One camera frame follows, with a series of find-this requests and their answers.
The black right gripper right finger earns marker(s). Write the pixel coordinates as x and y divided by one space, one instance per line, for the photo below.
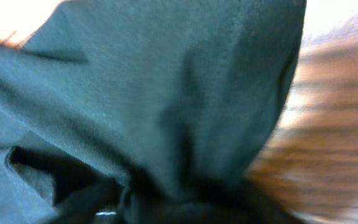
250 200

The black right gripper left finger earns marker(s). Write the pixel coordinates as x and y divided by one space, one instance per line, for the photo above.
98 203

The black t-shirt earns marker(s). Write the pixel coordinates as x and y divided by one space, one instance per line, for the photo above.
169 99

